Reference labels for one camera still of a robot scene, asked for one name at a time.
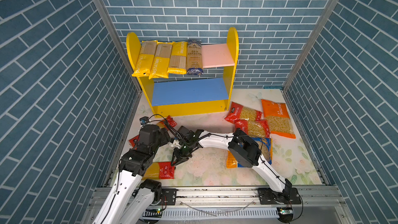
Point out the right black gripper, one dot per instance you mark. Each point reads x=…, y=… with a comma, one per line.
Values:
x=181, y=159

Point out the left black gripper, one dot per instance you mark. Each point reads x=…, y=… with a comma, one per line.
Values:
x=164, y=136

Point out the red spaghetti bag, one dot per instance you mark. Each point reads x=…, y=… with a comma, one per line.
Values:
x=170, y=121
x=160, y=170

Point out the yellow spaghetti bag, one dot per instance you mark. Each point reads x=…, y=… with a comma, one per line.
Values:
x=145, y=58
x=161, y=61
x=178, y=59

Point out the blue spaghetti bag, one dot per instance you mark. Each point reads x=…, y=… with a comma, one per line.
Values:
x=194, y=57

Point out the blue orange shell pasta bag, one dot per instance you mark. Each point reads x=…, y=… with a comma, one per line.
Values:
x=265, y=145

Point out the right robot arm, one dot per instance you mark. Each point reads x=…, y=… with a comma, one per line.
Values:
x=245, y=150

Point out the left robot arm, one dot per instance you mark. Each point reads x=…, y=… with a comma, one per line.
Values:
x=128, y=200

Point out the yellow shelf with coloured boards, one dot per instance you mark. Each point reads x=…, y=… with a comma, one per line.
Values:
x=180, y=95

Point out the red macaroni bag upper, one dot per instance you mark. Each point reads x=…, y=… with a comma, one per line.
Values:
x=240, y=112

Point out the red macaroni bag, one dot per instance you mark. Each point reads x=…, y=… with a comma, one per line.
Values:
x=257, y=128
x=240, y=112

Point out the red macaroni bag lower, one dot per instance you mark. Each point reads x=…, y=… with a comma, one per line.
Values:
x=257, y=128

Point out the orange macaroni bag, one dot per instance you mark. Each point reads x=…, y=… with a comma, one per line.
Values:
x=278, y=118

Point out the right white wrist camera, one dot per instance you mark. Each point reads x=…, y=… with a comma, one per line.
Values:
x=175, y=144

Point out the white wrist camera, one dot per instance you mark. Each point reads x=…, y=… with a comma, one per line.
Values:
x=144, y=120
x=175, y=144

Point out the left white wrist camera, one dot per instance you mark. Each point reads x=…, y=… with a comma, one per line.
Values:
x=144, y=120

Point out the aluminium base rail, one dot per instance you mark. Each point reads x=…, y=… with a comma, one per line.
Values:
x=317, y=204

